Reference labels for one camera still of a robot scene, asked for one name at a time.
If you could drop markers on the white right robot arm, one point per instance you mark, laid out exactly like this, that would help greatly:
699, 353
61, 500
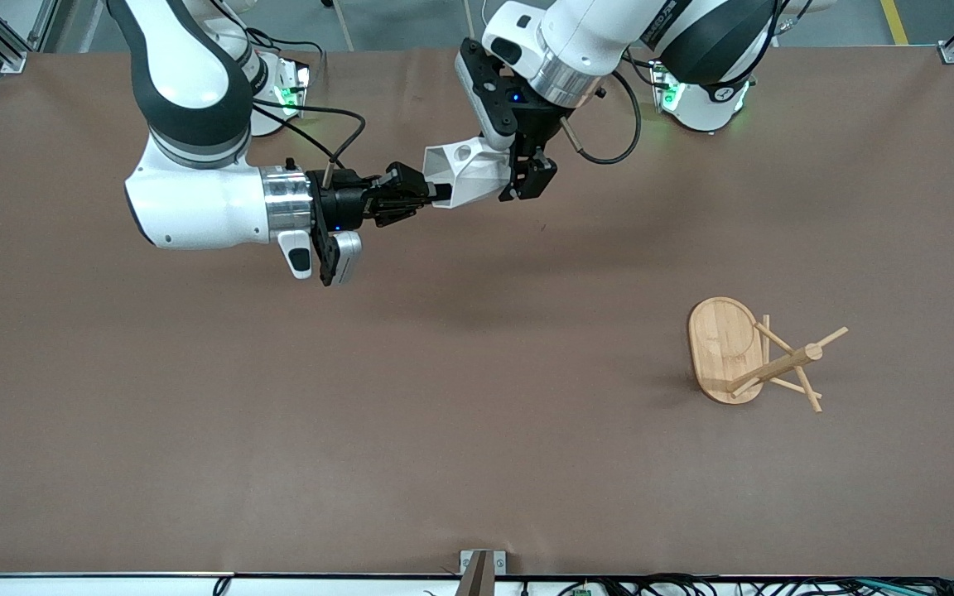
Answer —
195, 199

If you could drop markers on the metal bracket with brown post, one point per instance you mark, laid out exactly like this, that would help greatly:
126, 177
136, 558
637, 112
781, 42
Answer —
481, 571

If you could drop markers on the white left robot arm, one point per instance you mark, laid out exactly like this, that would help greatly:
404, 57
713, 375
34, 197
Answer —
609, 41

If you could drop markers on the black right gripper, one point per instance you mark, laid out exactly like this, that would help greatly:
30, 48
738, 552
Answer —
343, 204

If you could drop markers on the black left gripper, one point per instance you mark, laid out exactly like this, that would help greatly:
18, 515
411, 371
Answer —
537, 126

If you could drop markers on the white faceted cup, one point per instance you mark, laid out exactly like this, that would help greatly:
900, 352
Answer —
469, 174

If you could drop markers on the grey stand leg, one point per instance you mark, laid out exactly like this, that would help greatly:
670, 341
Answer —
343, 25
469, 18

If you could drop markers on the brown table cover sheet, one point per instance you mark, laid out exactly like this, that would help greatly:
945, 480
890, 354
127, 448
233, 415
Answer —
477, 372

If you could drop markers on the wooden cup rack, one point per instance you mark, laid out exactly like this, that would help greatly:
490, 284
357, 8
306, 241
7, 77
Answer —
721, 348

